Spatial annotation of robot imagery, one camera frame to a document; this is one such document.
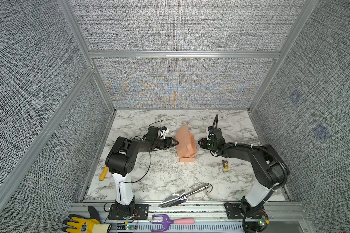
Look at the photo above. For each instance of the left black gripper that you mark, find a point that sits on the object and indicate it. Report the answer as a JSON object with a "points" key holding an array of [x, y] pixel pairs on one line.
{"points": [[170, 144]]}

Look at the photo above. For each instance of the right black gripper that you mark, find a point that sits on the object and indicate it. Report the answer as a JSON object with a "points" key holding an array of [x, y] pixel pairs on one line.
{"points": [[201, 142]]}

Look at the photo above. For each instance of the pink paper box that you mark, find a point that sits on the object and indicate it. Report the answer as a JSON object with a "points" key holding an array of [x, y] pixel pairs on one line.
{"points": [[186, 149]]}

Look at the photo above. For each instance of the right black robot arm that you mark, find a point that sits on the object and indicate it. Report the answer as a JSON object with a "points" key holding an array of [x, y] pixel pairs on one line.
{"points": [[270, 171]]}

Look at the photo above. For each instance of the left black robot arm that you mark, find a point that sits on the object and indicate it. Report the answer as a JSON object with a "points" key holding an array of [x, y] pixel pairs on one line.
{"points": [[121, 161]]}

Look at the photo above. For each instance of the small brown yellow figurine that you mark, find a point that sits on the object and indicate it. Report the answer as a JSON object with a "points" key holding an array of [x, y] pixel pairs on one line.
{"points": [[225, 164]]}

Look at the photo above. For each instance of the metal garden trowel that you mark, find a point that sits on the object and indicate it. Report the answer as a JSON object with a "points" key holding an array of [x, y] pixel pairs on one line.
{"points": [[181, 196]]}

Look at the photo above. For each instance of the purple pink hand rake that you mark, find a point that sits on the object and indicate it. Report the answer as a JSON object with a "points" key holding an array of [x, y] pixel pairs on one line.
{"points": [[166, 222]]}

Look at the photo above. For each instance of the yellow black work glove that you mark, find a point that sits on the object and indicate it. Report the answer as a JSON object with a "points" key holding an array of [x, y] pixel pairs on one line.
{"points": [[80, 224]]}

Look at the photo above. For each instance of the yellow handled tool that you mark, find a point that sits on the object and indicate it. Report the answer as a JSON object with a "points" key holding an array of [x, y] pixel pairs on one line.
{"points": [[103, 174]]}

